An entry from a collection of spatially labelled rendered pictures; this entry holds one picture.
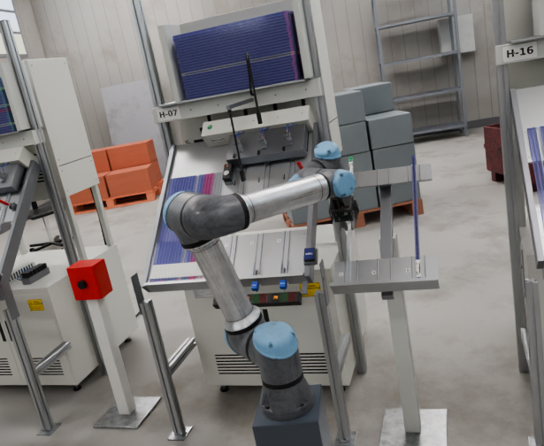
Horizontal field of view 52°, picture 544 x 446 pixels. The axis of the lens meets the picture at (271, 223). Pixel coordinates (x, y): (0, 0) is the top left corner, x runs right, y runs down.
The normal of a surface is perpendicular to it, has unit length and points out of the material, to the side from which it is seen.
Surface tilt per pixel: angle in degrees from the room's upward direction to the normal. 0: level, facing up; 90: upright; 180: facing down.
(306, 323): 90
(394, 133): 90
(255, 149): 43
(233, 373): 90
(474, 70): 90
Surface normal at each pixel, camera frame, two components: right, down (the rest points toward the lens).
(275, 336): -0.11, -0.92
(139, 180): 0.05, 0.25
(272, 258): -0.32, -0.49
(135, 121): -0.15, 0.16
